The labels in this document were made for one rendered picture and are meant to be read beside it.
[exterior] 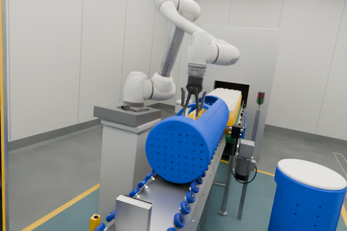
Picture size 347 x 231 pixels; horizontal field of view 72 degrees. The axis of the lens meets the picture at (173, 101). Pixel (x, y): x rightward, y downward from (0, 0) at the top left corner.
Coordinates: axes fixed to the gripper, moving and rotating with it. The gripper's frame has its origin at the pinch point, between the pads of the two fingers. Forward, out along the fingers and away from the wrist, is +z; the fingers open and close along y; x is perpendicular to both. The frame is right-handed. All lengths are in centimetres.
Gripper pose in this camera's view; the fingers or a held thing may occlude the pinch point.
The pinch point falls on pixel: (190, 116)
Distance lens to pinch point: 122.6
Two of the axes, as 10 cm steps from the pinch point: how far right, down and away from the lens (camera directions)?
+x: 3.0, -1.4, 9.4
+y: 9.5, 1.6, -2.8
